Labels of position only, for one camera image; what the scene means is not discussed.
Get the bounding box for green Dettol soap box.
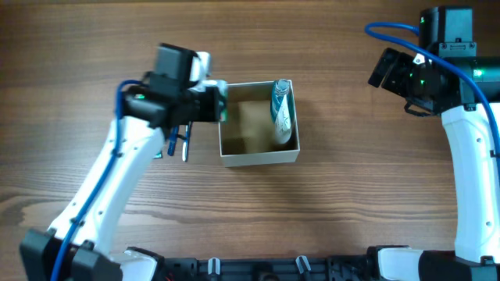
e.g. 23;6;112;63
218;80;228;122

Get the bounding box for blue mouthwash bottle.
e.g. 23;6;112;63
270;79;290;123

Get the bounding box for Colgate toothpaste tube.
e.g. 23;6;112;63
154;151;163;159

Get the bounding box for white open cardboard box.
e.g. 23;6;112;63
219;80;300;167

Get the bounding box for blue white toothbrush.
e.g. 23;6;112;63
182;122;193;162

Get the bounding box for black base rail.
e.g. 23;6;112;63
152;255;386;281

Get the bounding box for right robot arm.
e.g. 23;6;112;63
359;6;499;280

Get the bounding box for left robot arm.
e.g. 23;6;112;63
20;43;227;280

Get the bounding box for blue disposable razor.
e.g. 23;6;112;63
167;126;179;156

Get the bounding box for white leaf-print lotion tube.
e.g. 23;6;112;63
274;95;292;144

